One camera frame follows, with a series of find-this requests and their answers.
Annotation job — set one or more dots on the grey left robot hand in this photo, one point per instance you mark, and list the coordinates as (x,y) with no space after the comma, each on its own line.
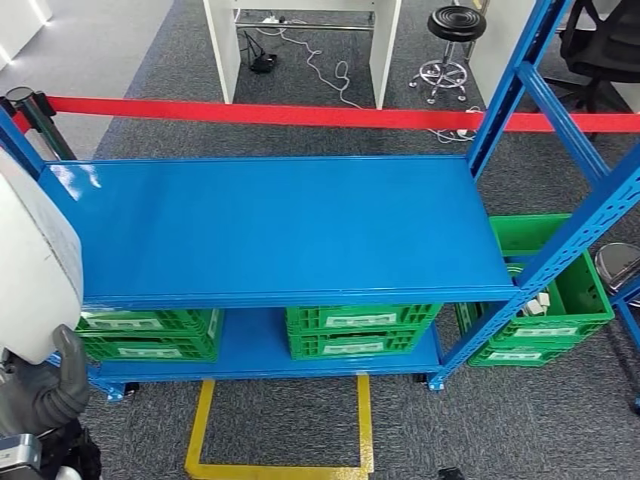
(45,397)

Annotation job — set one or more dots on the white plastic shell part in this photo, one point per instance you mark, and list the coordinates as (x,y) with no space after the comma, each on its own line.
(35,265)

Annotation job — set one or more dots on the blue metal shelf rack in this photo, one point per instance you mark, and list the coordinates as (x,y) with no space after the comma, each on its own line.
(275,225)

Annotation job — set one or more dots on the red barrier belt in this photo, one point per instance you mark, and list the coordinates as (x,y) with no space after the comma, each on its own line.
(250,114)

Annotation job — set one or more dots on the white desk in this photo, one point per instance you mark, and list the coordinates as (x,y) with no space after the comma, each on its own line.
(223,46)

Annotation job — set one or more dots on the small black floor device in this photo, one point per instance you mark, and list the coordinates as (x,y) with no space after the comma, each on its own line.
(264,64)

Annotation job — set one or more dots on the white power strip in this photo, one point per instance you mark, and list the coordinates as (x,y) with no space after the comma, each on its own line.
(465,134)
(272,20)

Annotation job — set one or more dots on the white plug adapter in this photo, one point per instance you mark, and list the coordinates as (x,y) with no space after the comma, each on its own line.
(537,303)

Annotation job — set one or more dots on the black round stool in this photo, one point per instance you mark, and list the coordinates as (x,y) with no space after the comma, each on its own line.
(456,23)

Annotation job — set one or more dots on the white cabinet panel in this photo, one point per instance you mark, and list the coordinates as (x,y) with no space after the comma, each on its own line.
(500,46)

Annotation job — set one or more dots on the black office chair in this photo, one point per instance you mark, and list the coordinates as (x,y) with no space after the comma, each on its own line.
(600,40)

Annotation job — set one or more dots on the black stanchion post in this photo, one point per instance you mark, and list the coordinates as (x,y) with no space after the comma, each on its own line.
(23,99)

